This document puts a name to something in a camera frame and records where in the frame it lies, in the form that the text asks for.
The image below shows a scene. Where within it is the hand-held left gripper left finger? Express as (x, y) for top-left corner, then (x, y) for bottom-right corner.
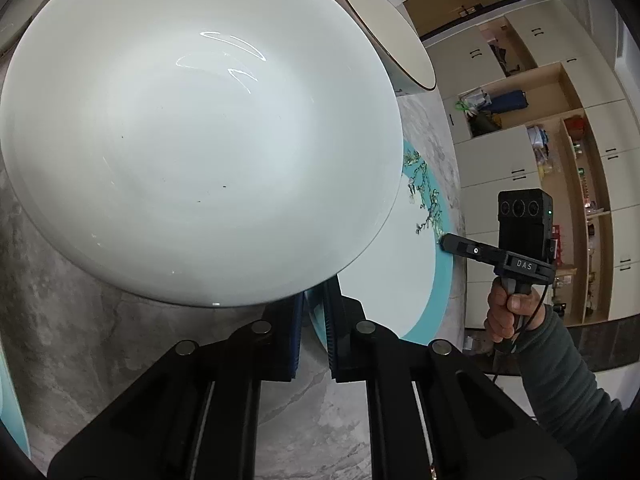
(47, 292), (306, 480)

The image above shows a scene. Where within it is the teal floral plate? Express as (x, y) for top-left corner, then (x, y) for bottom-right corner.
(306, 142), (457, 346)

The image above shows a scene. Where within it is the teal rimmed plate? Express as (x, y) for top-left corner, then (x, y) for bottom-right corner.
(0, 350), (32, 461)

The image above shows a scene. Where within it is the beige wall cabinet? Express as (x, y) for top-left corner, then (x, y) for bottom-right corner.
(425, 0), (640, 331)

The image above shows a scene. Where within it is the cream bowl with brown rim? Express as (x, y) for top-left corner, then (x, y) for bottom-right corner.
(335, 0), (437, 96)

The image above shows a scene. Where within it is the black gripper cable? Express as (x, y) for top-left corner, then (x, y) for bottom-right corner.
(492, 240), (560, 386)

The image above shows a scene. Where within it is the blue bag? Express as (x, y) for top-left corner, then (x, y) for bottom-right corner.
(491, 90), (529, 114)

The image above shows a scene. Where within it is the large white bowl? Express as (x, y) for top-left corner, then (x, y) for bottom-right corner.
(0, 0), (405, 308)

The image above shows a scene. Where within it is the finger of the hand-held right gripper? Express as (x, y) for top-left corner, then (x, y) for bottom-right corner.
(439, 232), (504, 267)

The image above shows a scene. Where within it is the person's right hand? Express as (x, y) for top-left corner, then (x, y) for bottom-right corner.
(485, 279), (549, 344)

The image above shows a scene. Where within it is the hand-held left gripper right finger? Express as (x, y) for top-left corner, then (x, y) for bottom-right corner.
(322, 277), (577, 480)

